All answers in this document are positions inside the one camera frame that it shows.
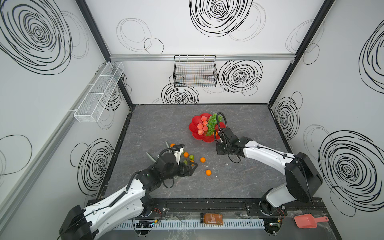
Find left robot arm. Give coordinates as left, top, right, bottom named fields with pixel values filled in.
left=58, top=161, right=198, bottom=240

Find black wire basket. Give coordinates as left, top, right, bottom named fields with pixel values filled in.
left=173, top=55, right=219, bottom=88

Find green-tipped metal tongs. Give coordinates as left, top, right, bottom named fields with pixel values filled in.
left=145, top=141, right=170, bottom=163

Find white cable duct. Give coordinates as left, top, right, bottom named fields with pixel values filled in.
left=114, top=219, right=265, bottom=231

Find green grape bunch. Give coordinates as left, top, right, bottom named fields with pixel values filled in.
left=205, top=114, right=222, bottom=137

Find red flower-shaped bowl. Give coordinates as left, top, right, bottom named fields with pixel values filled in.
left=189, top=113, right=226, bottom=143

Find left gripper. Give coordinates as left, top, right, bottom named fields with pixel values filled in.
left=160, top=160, right=198, bottom=182

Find white wire shelf basket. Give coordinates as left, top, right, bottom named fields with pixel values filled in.
left=74, top=62, right=125, bottom=123

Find pink plastic scoop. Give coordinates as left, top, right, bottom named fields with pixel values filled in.
left=294, top=214, right=329, bottom=229

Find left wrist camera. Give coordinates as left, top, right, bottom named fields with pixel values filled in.
left=173, top=148, right=184, bottom=165

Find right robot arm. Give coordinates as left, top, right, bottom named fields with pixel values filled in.
left=215, top=128, right=324, bottom=216

